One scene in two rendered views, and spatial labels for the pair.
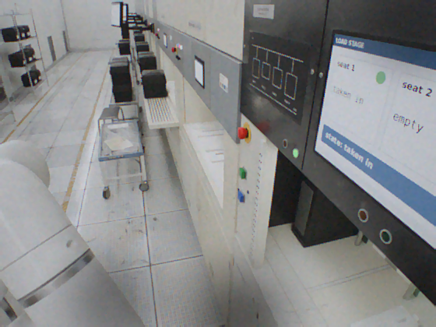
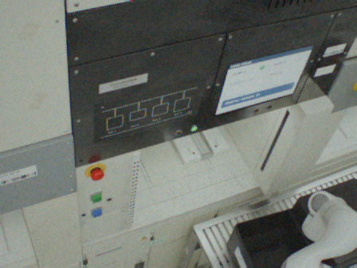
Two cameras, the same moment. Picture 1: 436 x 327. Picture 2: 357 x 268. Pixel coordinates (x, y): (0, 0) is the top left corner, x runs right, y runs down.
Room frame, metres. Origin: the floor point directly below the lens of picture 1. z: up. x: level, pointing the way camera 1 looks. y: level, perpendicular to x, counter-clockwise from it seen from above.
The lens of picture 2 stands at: (0.88, 0.72, 2.61)
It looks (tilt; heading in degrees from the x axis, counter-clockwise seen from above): 52 degrees down; 252
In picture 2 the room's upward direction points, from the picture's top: 12 degrees clockwise
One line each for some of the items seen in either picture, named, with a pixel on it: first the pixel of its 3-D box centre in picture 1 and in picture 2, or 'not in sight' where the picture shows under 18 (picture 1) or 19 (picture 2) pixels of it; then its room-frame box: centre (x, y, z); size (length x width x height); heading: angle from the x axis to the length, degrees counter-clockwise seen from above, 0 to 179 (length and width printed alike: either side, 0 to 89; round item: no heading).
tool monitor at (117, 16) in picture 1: (131, 18); not in sight; (3.64, 1.02, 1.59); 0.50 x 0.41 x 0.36; 106
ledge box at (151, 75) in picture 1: (153, 83); not in sight; (3.19, 0.72, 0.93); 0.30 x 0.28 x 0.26; 13
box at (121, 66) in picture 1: (120, 73); not in sight; (4.13, 1.41, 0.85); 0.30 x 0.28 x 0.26; 15
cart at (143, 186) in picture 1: (124, 154); not in sight; (2.81, 1.04, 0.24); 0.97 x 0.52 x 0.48; 18
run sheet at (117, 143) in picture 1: (117, 142); not in sight; (2.63, 1.02, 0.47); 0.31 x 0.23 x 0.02; 37
